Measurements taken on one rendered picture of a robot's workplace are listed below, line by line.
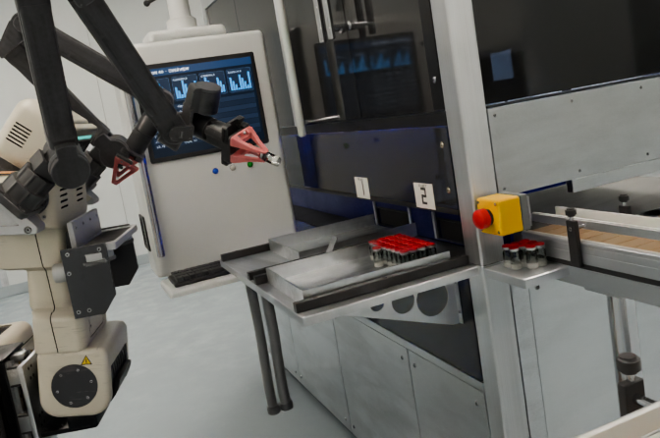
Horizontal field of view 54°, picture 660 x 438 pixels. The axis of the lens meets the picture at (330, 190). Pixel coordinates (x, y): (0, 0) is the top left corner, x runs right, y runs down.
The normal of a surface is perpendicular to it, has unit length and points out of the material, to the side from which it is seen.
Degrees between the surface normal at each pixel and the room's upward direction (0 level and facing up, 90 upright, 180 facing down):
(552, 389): 90
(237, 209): 90
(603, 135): 90
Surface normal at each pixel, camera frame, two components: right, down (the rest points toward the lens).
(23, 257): 0.09, 0.11
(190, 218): 0.39, 0.06
